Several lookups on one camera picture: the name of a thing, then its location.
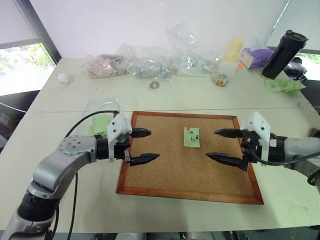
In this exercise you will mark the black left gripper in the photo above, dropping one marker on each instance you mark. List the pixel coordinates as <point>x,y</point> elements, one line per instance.
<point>121,151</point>

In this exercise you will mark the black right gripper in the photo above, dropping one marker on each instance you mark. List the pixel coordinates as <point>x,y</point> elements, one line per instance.
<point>251,145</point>

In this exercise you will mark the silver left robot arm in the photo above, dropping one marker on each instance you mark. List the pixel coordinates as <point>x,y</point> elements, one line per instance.
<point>62,160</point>

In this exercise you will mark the green paper note with writing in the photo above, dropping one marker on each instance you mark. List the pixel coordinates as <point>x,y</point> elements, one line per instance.
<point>192,140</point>

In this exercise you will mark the green sticky note pad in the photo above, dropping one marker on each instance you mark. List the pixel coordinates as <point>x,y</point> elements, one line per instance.
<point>100,125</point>

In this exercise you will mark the wood framed cork board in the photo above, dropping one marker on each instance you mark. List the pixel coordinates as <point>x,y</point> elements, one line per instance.
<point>185,172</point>

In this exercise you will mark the plastic cup with pins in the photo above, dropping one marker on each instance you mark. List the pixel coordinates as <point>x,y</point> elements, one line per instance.
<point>222,76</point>

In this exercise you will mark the clear plastic container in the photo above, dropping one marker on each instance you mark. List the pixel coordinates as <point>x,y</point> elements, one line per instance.
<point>102,105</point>

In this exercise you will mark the loose green paper notes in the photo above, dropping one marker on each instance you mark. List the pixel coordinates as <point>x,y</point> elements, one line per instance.
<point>282,87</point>

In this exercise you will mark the plastic bag with grey items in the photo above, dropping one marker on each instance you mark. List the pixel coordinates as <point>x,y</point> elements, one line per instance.
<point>145,62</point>

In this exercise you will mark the plastic bag with pink items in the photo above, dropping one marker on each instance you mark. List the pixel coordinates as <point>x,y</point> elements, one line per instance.
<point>102,66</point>

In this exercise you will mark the brown object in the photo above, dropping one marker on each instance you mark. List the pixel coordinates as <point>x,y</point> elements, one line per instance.
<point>315,132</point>

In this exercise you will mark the purple tissue box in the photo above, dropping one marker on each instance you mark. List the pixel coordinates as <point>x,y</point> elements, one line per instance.
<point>256,58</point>

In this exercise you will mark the dark rounded shape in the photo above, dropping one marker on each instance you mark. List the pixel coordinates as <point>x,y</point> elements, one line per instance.
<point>315,181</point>

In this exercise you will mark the large clear plastic bag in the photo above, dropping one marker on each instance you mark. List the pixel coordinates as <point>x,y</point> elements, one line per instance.
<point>190,50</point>

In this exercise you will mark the black bag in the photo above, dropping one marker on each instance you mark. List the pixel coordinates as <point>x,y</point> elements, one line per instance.
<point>296,68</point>

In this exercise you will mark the small white cap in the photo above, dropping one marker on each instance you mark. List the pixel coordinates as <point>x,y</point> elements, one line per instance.
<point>63,78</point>

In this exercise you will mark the black travel tumbler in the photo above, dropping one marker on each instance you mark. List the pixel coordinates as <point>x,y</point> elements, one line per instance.
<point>282,55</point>

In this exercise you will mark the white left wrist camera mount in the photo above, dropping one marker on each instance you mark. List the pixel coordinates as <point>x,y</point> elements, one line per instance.
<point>120,126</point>

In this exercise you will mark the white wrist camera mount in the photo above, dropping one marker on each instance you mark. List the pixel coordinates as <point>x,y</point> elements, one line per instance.
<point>120,126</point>
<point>260,125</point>

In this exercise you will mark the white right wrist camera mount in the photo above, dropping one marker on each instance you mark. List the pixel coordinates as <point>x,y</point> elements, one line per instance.
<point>260,125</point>

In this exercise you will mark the dark window frame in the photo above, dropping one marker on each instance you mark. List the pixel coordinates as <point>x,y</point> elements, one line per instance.
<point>42,32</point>

